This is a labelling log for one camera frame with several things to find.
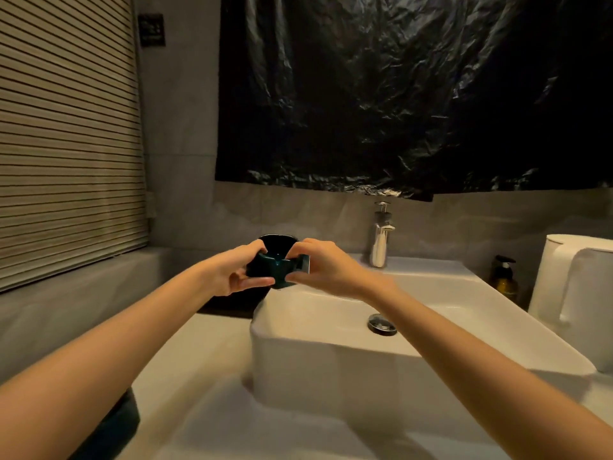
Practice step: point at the chrome sink drain stopper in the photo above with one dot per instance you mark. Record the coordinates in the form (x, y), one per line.
(382, 324)

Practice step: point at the chrome faucet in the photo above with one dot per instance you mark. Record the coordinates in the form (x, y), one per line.
(380, 239)

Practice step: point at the person's right forearm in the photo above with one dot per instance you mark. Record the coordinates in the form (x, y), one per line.
(479, 373)

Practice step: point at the person's right thumb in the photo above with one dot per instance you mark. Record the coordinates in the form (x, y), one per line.
(298, 278)

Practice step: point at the person's left forearm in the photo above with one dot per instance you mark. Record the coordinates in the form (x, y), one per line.
(96, 359)

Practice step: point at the dark round container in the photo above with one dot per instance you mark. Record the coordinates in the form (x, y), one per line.
(112, 431)

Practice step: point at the white ceramic sink basin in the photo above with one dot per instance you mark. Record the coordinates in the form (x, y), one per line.
(345, 368)

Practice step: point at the amber pump soap bottle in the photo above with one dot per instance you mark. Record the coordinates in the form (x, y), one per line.
(505, 282)

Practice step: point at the dark wall switch plate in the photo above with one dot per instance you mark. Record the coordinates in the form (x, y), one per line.
(151, 30)

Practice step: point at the person's left hand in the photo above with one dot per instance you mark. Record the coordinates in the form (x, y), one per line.
(222, 273)

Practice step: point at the beige slatted window blind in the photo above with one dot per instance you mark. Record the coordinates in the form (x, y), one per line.
(67, 138)

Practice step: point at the dark teal plastic holder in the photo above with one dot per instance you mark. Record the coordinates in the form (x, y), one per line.
(280, 269)

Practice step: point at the black cup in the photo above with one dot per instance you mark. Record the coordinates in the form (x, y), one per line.
(275, 244)

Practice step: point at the white electric kettle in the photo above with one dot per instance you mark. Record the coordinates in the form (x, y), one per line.
(574, 296)

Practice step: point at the black plastic sheet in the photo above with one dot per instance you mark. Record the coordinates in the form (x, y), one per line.
(407, 90)

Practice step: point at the person's left thumb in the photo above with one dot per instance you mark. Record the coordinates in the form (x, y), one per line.
(256, 283)

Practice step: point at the person's right hand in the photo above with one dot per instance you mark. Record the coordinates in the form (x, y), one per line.
(335, 273)

